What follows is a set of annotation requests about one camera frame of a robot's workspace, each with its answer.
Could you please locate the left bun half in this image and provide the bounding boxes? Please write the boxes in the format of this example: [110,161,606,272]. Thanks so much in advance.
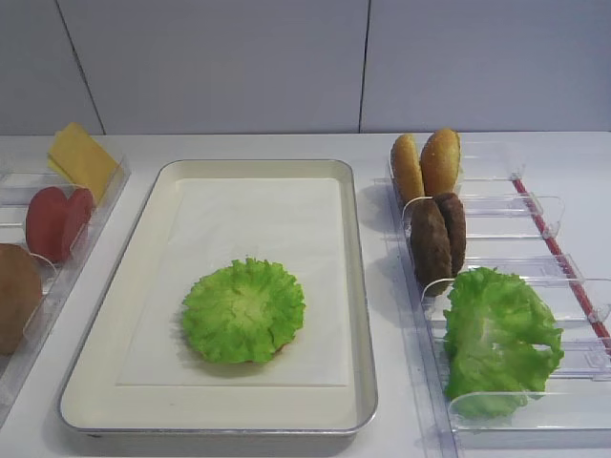
[390,134,425,203]

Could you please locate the brown bun in left rack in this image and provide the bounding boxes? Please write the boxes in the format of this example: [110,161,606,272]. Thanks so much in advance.
[1,243,42,355]

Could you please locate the white paper liner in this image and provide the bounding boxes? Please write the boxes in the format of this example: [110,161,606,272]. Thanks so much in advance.
[118,178,349,386]

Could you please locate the brown meat patty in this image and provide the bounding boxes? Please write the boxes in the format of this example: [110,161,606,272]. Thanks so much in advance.
[411,199,452,287]
[434,193,466,277]

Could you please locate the front brown meat patty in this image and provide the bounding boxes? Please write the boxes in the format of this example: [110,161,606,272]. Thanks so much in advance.
[411,199,452,287]

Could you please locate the clear acrylic right rack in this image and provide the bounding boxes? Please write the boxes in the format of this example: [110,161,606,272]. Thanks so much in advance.
[384,141,610,457]

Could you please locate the clear acrylic rack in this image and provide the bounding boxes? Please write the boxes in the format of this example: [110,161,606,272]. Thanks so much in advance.
[384,141,610,457]
[1,135,131,422]

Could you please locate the red tomato slice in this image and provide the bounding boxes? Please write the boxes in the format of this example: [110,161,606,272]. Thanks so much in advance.
[60,188,94,261]
[26,186,68,262]

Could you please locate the red rod on right rack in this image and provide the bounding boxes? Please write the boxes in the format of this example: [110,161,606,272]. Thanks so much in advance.
[511,177,611,355]

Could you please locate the green lettuce leaf on tray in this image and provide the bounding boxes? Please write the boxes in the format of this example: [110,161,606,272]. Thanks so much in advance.
[181,258,306,364]

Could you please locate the rear brown meat patty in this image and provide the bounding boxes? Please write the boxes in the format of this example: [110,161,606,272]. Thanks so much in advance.
[434,193,466,277]

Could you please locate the right sesame bun half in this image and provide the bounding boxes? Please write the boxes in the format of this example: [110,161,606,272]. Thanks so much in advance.
[420,128,461,196]

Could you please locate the cream metal tray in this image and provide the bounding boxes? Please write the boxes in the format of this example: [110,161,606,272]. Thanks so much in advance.
[59,159,378,435]

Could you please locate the yellow cheese slices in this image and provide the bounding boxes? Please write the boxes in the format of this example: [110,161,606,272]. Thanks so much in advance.
[47,122,118,204]

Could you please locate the clear acrylic left rack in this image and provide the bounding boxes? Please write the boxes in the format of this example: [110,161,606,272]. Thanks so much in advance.
[1,135,131,422]

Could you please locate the green lettuce leaf in rack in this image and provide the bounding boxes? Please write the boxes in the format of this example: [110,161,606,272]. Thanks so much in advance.
[444,267,564,419]

